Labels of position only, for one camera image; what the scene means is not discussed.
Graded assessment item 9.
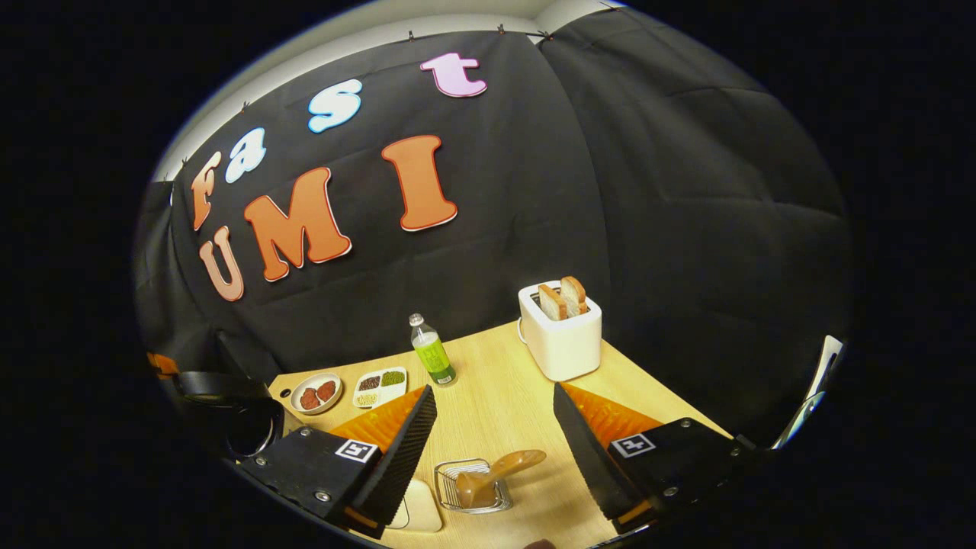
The clear rice container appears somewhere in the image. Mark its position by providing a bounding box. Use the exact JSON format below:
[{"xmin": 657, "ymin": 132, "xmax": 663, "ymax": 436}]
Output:
[{"xmin": 385, "ymin": 479, "xmax": 443, "ymax": 533}]

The white curved object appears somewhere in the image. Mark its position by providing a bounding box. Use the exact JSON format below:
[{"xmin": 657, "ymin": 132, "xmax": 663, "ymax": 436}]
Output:
[{"xmin": 770, "ymin": 335, "xmax": 844, "ymax": 451}]

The white divided dish of beans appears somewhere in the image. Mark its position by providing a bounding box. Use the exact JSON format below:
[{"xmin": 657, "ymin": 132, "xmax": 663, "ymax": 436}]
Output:
[{"xmin": 352, "ymin": 367, "xmax": 409, "ymax": 409}]

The toast bread slice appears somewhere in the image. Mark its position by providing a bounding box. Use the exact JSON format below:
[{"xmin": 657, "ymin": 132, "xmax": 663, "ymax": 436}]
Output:
[
  {"xmin": 560, "ymin": 276, "xmax": 589, "ymax": 316},
  {"xmin": 538, "ymin": 284, "xmax": 569, "ymax": 321}
]

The metal wire chopstick holder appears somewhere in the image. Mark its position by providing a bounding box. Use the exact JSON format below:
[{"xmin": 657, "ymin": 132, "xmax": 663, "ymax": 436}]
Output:
[{"xmin": 434, "ymin": 458, "xmax": 513, "ymax": 515}]

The black backdrop cloth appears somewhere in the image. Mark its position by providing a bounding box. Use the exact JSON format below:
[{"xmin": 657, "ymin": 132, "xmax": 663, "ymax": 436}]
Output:
[{"xmin": 133, "ymin": 8, "xmax": 852, "ymax": 452}]

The round white plate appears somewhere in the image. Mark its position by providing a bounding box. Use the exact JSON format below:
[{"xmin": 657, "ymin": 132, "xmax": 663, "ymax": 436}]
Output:
[{"xmin": 291, "ymin": 372, "xmax": 344, "ymax": 416}]

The green label drink bottle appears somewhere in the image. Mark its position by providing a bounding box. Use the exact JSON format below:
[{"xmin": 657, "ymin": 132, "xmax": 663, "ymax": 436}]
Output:
[{"xmin": 409, "ymin": 313, "xmax": 458, "ymax": 387}]

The white toaster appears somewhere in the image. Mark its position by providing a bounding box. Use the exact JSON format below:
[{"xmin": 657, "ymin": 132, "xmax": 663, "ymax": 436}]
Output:
[{"xmin": 518, "ymin": 281, "xmax": 603, "ymax": 382}]

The dark grey rice cooker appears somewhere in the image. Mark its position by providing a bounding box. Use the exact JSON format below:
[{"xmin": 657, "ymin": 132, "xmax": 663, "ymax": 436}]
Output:
[{"xmin": 174, "ymin": 371, "xmax": 285, "ymax": 461}]

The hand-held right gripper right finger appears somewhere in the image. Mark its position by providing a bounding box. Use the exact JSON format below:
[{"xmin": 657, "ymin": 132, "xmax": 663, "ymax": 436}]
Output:
[{"xmin": 553, "ymin": 381, "xmax": 753, "ymax": 535}]

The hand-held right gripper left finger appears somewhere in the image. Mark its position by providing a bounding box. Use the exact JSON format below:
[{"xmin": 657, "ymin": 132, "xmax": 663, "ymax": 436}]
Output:
[{"xmin": 240, "ymin": 384, "xmax": 439, "ymax": 541}]

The wooden spoon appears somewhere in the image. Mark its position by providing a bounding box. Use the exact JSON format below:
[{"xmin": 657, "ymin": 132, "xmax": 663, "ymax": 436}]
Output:
[{"xmin": 455, "ymin": 449, "xmax": 547, "ymax": 509}]

